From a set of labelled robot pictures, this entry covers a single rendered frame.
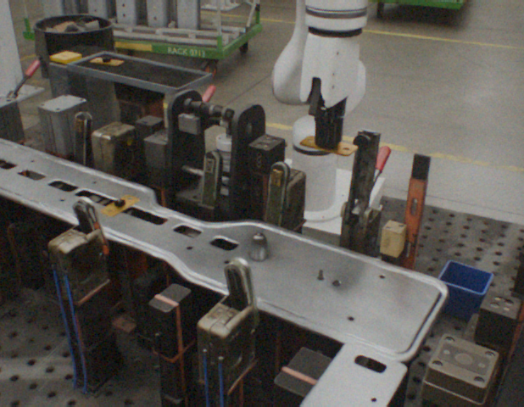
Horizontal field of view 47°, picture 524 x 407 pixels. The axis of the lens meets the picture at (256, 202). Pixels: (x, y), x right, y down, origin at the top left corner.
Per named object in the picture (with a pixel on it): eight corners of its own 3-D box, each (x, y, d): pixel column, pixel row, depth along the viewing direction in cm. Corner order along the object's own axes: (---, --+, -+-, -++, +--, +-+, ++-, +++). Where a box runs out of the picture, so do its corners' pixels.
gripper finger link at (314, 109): (323, 56, 85) (332, 78, 89) (302, 103, 83) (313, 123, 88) (331, 57, 84) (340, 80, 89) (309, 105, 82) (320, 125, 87)
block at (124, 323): (111, 325, 139) (94, 217, 125) (148, 295, 149) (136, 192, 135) (128, 333, 137) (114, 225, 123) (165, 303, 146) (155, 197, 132)
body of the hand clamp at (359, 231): (328, 354, 131) (339, 214, 114) (342, 336, 136) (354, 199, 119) (353, 365, 129) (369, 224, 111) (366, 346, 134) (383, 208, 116)
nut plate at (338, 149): (298, 144, 94) (298, 137, 93) (309, 136, 96) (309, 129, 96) (348, 157, 90) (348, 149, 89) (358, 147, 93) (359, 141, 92)
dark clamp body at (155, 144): (144, 277, 156) (128, 140, 137) (176, 253, 165) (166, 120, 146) (177, 292, 151) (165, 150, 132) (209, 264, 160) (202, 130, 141)
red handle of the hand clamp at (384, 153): (343, 209, 112) (376, 142, 118) (345, 215, 114) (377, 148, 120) (365, 215, 110) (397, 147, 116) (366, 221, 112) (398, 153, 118)
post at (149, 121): (149, 261, 161) (134, 119, 141) (161, 252, 165) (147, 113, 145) (164, 267, 159) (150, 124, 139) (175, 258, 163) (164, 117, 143)
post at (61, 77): (70, 203, 188) (47, 64, 166) (89, 193, 194) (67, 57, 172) (88, 209, 185) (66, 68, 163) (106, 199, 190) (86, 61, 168)
